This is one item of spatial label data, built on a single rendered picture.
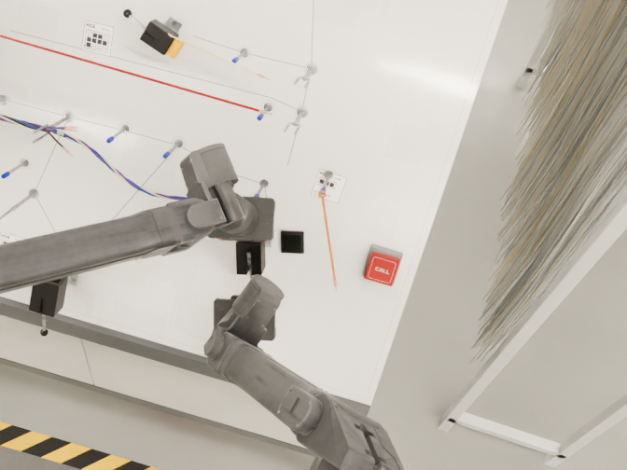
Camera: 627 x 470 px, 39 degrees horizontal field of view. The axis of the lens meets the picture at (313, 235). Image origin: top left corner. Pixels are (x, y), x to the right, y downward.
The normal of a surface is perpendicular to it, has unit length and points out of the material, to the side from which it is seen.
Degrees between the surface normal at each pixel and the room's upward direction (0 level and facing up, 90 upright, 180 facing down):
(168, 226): 28
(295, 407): 64
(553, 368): 0
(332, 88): 52
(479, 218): 0
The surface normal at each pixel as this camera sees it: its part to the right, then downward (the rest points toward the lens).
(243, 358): -0.72, -0.52
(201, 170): 0.53, -0.31
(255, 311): 0.21, 0.32
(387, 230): -0.12, 0.35
